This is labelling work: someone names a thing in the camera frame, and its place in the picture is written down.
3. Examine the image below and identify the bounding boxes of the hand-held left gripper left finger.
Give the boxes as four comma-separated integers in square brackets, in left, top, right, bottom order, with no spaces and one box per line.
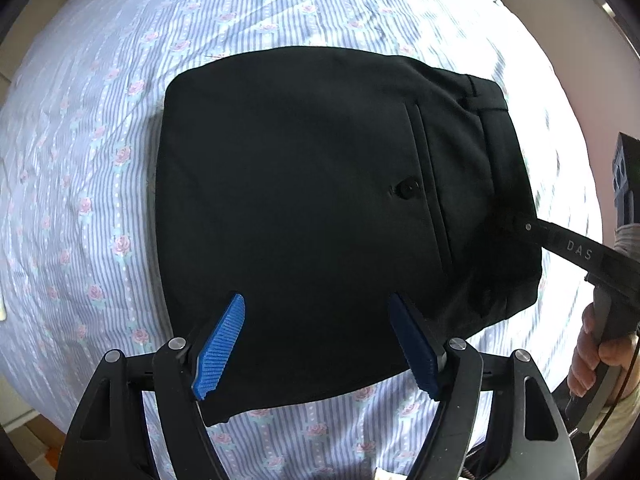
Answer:
[55,292,247,480]

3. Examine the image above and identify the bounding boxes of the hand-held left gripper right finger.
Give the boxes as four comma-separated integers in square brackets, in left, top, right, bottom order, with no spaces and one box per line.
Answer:
[387,292,576,480]

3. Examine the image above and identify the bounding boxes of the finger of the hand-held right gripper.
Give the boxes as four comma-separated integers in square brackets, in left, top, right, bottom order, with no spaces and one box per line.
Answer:
[502,214,548,248]

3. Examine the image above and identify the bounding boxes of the black pants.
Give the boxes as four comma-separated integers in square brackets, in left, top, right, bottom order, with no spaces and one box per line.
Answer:
[152,45,545,426]

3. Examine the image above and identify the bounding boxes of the person's right forearm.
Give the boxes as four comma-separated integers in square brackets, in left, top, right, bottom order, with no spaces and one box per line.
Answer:
[585,392,640,473]

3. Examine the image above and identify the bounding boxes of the person's right hand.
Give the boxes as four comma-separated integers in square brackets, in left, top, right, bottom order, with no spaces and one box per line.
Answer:
[567,302,640,396]

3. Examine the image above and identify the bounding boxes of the floral striped bed sheet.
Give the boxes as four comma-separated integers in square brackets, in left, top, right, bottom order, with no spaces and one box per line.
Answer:
[0,0,606,480]

